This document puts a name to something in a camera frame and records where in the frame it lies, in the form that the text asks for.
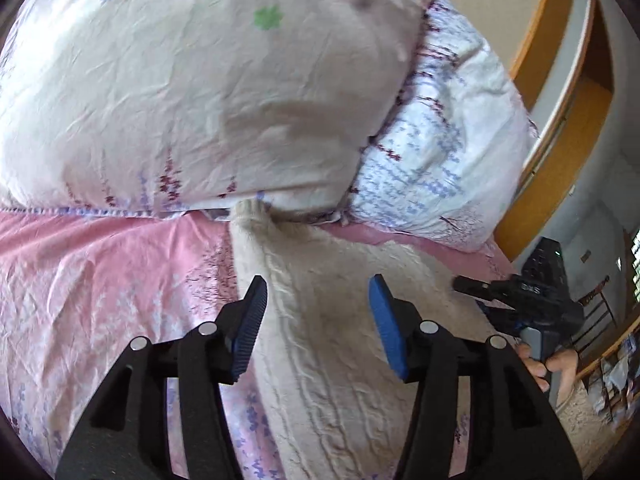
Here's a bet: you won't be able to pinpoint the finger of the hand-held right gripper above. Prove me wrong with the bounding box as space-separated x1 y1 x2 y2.
477 300 524 339
452 275 494 302

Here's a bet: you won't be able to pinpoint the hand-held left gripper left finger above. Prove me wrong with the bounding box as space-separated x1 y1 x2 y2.
55 275 269 480

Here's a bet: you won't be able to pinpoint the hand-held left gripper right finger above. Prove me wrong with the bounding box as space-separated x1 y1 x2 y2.
368 274 583 480

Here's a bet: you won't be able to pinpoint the cream cable knit sweater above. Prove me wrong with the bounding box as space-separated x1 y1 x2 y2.
229 199 521 480

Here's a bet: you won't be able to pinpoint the person's right hand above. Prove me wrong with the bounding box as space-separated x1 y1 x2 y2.
516 341 582 402

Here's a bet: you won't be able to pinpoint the dark wooden chair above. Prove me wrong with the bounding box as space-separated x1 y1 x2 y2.
570 275 618 356

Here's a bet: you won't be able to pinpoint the cluttered wooden table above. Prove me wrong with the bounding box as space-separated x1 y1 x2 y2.
575 320 640 426

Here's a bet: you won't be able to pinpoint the white blue floral pillow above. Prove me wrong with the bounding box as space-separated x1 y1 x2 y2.
345 0 538 253

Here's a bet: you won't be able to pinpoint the wooden wardrobe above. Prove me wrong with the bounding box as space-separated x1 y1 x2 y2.
492 0 616 261

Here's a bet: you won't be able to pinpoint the pink floral bed sheet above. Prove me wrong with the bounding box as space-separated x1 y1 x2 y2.
0 207 516 480

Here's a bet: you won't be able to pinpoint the white pink floral pillow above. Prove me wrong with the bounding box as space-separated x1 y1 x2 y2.
0 0 436 223

